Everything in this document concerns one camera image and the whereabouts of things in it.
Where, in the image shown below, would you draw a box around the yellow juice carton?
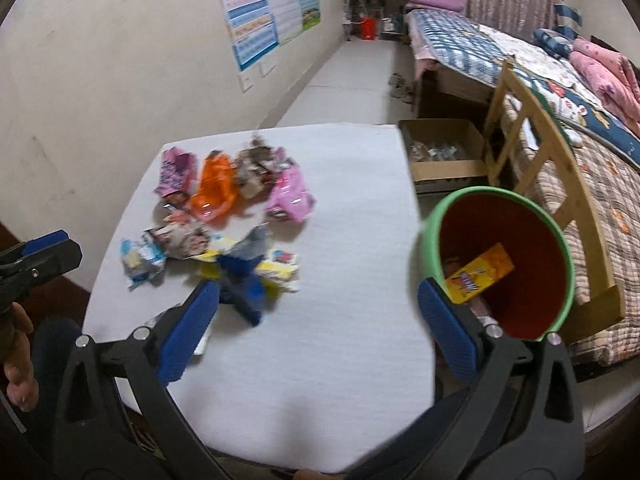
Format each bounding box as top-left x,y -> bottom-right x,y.
446,243 -> 514,304

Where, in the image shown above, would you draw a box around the light blue snack bag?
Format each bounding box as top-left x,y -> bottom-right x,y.
119,231 -> 166,289

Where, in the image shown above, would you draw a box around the orange plastic wrapper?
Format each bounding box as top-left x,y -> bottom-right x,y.
189,151 -> 239,222

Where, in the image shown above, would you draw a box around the pink plastic wrapper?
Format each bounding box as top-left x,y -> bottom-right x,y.
265,165 -> 316,223

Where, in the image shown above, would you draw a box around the purple snack bag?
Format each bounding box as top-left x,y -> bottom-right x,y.
154,146 -> 198,208

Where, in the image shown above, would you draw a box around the pink floral folded quilt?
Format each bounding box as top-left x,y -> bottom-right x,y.
570,37 -> 640,136

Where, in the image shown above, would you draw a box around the cardboard box on floor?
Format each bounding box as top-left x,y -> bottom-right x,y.
398,118 -> 488,195

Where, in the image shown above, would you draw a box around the bed with blue plaid quilt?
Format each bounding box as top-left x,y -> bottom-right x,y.
407,9 -> 589,104

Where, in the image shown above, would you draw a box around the person's left hand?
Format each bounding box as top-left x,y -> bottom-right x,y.
3,302 -> 39,412

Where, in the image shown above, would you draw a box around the yellow wrapper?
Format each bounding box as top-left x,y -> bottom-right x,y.
191,233 -> 238,280

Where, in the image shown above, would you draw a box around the navy cartoon blanket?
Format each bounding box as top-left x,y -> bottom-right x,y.
514,68 -> 639,170

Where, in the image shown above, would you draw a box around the red bucket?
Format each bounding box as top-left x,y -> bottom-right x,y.
359,16 -> 378,41

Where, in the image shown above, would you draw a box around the green rimmed red trash bin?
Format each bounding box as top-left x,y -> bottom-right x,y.
420,186 -> 575,340

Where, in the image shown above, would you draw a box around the dark blue foil snack bag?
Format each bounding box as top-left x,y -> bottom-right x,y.
216,224 -> 271,327

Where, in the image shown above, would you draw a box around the dark wooden desk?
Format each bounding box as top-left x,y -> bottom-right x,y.
343,0 -> 408,42

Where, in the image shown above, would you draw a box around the brown grey wrapper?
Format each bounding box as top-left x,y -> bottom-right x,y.
233,132 -> 293,200

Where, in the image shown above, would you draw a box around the blue wall poster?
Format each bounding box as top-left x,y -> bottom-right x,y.
221,0 -> 279,72

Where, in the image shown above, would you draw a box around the blue plaid pillow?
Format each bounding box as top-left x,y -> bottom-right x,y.
533,2 -> 582,60

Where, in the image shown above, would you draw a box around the grey shoes on floor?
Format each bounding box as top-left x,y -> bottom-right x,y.
388,73 -> 414,104

